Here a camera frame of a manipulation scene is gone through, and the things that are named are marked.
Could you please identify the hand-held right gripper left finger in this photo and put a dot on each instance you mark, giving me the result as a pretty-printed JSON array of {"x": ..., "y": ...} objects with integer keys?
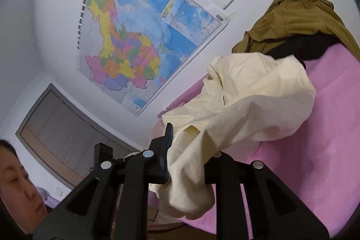
[{"x": 164, "y": 164}]

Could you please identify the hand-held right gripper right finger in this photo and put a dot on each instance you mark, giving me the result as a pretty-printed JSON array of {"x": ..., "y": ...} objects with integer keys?
[{"x": 225, "y": 169}]

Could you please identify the cream garment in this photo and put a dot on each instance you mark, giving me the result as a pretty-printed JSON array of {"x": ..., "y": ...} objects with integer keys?
[{"x": 253, "y": 93}]

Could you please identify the grey wardrobe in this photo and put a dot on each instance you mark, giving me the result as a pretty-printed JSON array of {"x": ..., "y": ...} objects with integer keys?
[{"x": 62, "y": 130}]

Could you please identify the purple cloth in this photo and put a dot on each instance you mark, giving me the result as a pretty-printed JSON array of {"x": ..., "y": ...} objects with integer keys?
[{"x": 49, "y": 199}]

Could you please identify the person's face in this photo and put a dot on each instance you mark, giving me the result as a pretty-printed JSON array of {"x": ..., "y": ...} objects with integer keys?
[{"x": 17, "y": 181}]

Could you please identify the pink blanket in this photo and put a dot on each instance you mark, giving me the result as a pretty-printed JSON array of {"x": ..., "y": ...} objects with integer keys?
[{"x": 332, "y": 116}]

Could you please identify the black garment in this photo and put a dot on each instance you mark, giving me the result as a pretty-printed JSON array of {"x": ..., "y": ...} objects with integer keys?
[{"x": 303, "y": 48}]

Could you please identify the olive brown garment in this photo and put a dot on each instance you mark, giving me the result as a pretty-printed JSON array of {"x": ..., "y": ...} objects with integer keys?
[{"x": 295, "y": 15}]

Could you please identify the small white wall switch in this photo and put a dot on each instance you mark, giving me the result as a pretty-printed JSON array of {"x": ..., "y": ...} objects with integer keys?
[{"x": 59, "y": 191}]

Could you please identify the colourful wall map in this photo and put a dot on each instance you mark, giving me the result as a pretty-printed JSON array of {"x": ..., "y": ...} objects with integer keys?
[{"x": 135, "y": 32}]

